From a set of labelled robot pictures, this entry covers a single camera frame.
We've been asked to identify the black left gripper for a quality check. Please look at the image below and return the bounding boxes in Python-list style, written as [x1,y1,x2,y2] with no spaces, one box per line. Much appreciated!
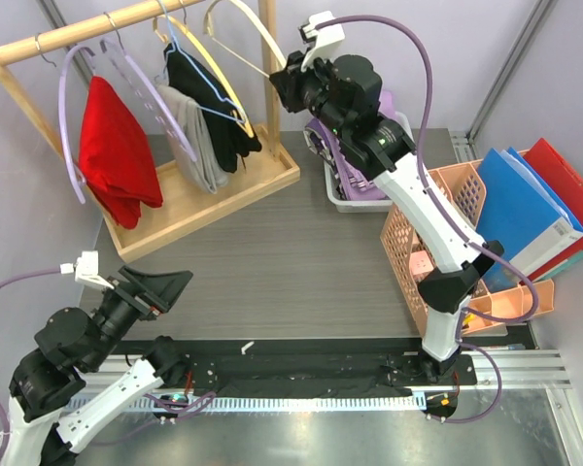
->
[85,264,193,370]

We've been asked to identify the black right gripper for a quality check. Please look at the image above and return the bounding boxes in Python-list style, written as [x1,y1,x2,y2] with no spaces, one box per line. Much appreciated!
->
[271,47,351,141]

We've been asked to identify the cream white hanger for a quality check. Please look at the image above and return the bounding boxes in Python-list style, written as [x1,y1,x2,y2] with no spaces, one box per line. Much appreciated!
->
[203,0,287,79]

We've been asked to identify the purple trousers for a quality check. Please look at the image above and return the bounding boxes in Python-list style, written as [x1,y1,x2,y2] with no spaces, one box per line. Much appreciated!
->
[303,117,387,201]

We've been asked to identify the lilac plastic hanger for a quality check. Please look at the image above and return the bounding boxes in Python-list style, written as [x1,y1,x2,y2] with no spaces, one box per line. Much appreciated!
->
[99,12,197,162]

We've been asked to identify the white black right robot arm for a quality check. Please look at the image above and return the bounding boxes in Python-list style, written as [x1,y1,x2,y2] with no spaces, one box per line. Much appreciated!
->
[269,50,494,384]

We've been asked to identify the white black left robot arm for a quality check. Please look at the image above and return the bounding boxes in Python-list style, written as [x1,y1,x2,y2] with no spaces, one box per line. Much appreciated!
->
[0,266,193,465]

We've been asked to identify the black trousers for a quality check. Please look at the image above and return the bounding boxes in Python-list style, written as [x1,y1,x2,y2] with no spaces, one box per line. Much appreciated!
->
[163,44,262,173]

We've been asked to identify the grey trousers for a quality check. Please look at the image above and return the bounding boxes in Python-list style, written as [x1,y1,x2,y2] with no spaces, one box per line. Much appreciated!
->
[156,84,228,194]

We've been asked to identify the lilac hanger with red trousers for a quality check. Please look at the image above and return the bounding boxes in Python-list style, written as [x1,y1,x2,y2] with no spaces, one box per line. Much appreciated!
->
[57,45,95,205]

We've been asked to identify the red trousers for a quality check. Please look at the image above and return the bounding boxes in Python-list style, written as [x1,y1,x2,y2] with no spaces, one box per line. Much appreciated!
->
[78,76,163,230]

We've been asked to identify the light blue hanger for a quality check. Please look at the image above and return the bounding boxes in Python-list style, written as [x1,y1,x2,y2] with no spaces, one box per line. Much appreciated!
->
[153,0,249,126]

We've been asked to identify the yellow hanger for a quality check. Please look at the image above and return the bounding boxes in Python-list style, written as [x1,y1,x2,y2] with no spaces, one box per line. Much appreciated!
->
[152,15,256,138]

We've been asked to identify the wooden clothes rack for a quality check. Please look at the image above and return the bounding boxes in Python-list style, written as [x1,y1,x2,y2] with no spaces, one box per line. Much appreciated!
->
[0,1,300,262]

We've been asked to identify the white plastic basket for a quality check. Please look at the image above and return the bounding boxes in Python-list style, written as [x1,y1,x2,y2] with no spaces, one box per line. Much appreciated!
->
[325,110,415,214]

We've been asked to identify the pink desk organizer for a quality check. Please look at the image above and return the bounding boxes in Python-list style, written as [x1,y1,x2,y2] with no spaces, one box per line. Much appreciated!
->
[380,162,532,336]

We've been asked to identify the pink power socket cube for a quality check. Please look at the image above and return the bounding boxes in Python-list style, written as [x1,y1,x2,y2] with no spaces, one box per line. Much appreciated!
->
[409,250,434,283]

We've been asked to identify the blue folder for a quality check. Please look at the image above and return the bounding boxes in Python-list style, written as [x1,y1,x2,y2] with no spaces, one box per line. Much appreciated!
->
[476,148,583,279]

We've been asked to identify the red folder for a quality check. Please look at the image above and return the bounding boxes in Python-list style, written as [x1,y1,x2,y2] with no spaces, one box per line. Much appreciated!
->
[515,139,583,282]

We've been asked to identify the teal folder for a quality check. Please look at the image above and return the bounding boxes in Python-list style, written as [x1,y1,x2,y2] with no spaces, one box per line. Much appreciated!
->
[540,250,583,280]

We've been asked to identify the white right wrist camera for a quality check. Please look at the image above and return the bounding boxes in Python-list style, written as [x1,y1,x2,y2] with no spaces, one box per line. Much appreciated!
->
[299,10,345,72]

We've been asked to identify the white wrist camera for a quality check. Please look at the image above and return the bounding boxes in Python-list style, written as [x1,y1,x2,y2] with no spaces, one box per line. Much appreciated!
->
[59,250,115,291]
[299,10,345,72]

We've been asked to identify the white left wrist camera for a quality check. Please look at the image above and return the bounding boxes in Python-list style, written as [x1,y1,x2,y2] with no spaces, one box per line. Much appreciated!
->
[59,250,115,291]

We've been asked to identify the white slotted cable duct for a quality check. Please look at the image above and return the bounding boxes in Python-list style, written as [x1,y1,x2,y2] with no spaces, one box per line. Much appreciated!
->
[62,395,428,413]

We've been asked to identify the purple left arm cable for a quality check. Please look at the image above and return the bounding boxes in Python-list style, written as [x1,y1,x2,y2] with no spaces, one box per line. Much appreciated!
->
[0,264,223,466]

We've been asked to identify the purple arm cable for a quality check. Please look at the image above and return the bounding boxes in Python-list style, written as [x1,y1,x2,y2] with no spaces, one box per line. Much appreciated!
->
[0,264,223,466]
[315,14,540,424]

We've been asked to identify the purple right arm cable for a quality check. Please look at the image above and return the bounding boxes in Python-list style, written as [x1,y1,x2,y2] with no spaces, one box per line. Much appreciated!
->
[315,14,540,424]

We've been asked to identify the aluminium rail frame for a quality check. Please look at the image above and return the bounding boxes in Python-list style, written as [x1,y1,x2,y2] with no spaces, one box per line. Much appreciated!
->
[63,348,583,465]

